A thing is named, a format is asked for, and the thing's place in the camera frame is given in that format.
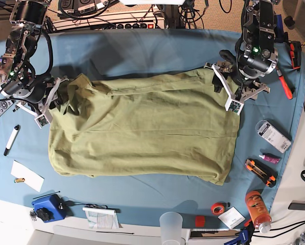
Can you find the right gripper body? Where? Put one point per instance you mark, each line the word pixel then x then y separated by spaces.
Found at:
pixel 36 98

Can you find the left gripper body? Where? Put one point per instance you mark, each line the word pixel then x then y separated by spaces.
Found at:
pixel 240 76

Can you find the olive green t-shirt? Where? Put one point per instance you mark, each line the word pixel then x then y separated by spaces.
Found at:
pixel 165 124

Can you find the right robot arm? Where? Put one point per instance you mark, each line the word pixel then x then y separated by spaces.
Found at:
pixel 28 18

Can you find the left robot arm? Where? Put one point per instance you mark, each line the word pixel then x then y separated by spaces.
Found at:
pixel 258 24

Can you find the white black marker pen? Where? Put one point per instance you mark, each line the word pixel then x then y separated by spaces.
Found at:
pixel 11 139

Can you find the orange black tool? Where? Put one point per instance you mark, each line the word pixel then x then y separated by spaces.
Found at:
pixel 294 50

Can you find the blue table cloth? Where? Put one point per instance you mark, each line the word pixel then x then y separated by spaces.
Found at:
pixel 142 199

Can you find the white paper card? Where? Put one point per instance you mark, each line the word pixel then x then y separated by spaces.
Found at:
pixel 30 178

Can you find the small yellow battery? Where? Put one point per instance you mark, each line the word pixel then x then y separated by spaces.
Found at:
pixel 19 180

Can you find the pink glue tube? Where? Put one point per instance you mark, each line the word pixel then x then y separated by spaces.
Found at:
pixel 270 158

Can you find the orange black utility knife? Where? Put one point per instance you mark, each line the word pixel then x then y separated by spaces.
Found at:
pixel 267 176

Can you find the blue plastic box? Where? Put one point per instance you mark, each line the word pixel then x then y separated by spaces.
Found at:
pixel 54 204

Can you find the black knob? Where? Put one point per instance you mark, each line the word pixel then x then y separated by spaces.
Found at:
pixel 45 215

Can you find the white folded booklet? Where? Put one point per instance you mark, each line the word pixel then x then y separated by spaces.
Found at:
pixel 101 218

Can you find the red tape roll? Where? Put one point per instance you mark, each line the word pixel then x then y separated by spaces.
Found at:
pixel 218 208

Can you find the orange drink bottle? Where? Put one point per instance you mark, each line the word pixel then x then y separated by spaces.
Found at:
pixel 258 211

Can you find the white small card box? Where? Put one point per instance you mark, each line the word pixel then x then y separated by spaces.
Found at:
pixel 231 218

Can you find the black power adapter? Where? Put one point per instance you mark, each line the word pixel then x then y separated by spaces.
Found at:
pixel 297 206

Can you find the red plastic cap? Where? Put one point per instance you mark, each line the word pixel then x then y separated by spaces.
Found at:
pixel 199 221

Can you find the blue clamp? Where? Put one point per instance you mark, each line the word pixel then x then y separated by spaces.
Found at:
pixel 245 235

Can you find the translucent plastic cup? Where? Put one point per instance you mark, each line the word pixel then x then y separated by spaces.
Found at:
pixel 170 228

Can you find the orange handled screwdriver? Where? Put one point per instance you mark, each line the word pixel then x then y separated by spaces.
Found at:
pixel 289 91

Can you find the black cable tie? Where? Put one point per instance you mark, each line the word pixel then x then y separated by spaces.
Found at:
pixel 46 195

